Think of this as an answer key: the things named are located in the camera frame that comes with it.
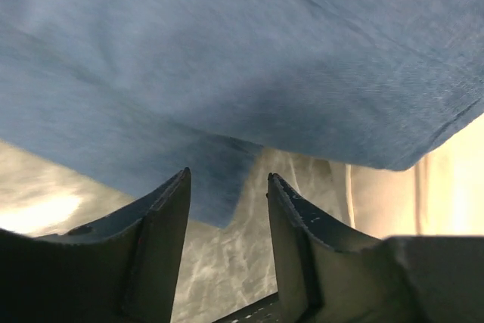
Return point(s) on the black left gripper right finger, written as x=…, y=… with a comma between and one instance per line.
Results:
x=329, y=272

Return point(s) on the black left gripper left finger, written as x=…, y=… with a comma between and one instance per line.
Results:
x=119, y=268

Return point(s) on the blue pillowcase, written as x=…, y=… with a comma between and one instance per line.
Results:
x=129, y=92

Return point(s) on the cream pillow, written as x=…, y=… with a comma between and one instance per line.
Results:
x=441, y=194

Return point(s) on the aluminium rail frame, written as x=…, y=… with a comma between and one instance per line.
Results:
x=265, y=310

